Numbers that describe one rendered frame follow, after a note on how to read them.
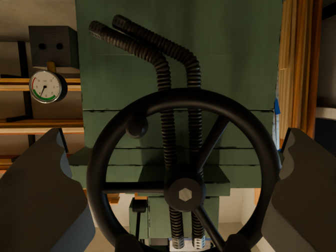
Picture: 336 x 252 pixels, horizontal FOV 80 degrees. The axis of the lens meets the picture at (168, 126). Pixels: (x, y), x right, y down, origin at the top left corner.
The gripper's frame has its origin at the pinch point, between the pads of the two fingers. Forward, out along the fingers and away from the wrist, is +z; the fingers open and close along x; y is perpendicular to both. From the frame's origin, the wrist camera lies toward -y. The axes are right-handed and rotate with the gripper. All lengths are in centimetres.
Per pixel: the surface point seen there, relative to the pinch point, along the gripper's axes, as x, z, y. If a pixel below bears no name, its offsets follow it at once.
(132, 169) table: -8.7, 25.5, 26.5
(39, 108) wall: -177, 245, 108
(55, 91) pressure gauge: -22.2, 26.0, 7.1
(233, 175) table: 15.3, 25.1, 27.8
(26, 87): -160, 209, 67
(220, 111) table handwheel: 6.7, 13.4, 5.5
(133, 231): -15, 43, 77
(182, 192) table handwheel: 1.6, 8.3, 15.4
